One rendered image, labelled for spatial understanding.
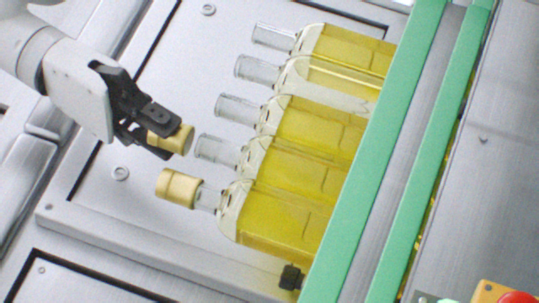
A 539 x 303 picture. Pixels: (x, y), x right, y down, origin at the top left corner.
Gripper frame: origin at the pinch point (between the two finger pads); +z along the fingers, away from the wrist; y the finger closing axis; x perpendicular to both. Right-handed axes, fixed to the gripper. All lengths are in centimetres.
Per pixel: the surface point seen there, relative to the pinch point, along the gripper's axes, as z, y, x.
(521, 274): 41.9, 15.4, -1.2
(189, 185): 7.3, 1.5, -4.4
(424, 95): 24.2, 13.4, 12.1
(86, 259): -2.6, -15.0, -11.8
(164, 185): 5.1, 1.2, -5.8
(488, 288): 40.5, 22.4, -8.2
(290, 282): 20.9, -4.6, -4.6
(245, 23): -7.6, -12.5, 27.2
